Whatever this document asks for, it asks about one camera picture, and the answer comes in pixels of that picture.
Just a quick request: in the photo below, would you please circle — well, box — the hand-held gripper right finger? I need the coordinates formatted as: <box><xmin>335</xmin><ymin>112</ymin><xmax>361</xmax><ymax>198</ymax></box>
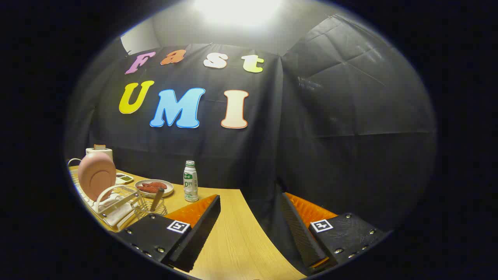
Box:
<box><xmin>280</xmin><ymin>192</ymin><xmax>389</xmax><ymax>273</ymax></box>

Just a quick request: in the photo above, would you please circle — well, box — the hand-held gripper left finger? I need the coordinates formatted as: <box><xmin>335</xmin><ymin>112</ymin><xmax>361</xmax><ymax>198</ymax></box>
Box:
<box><xmin>116</xmin><ymin>194</ymin><xmax>221</xmax><ymax>273</ymax></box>

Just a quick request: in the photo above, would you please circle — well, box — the dark-handled spoon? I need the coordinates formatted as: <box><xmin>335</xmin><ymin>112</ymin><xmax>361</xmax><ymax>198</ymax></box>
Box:
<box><xmin>150</xmin><ymin>188</ymin><xmax>165</xmax><ymax>212</ymax></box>

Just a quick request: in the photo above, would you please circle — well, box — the small wire basket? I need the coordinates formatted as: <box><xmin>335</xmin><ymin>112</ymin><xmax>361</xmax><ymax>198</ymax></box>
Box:
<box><xmin>134</xmin><ymin>196</ymin><xmax>168</xmax><ymax>220</ymax></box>

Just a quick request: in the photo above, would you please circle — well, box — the white wire dish rack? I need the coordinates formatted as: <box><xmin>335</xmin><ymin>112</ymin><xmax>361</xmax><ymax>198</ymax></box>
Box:
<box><xmin>67</xmin><ymin>157</ymin><xmax>144</xmax><ymax>230</ymax></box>

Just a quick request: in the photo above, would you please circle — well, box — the pink plate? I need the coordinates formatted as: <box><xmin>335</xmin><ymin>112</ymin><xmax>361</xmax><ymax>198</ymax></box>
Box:
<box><xmin>78</xmin><ymin>152</ymin><xmax>116</xmax><ymax>201</ymax></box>

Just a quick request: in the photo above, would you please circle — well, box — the white plate with meat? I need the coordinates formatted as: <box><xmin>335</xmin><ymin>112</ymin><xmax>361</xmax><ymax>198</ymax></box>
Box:
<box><xmin>135</xmin><ymin>179</ymin><xmax>174</xmax><ymax>198</ymax></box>

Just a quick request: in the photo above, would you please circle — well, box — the white green-label drink bottle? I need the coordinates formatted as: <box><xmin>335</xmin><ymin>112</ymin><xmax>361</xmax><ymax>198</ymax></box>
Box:
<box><xmin>183</xmin><ymin>160</ymin><xmax>199</xmax><ymax>203</ymax></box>

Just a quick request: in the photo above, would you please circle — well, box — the white toaster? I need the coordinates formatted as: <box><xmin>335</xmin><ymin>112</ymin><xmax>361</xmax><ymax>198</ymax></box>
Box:
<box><xmin>86</xmin><ymin>146</ymin><xmax>113</xmax><ymax>161</ymax></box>

